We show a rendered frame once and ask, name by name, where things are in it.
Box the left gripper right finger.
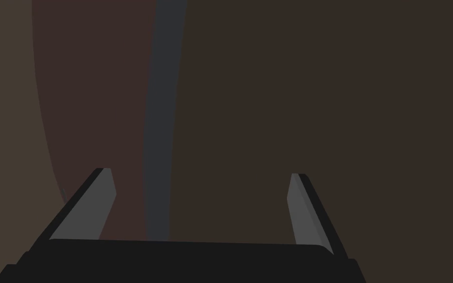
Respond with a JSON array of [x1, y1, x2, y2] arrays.
[[286, 172, 349, 259]]

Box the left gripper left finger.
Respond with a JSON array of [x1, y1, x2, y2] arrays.
[[37, 167, 117, 241]]

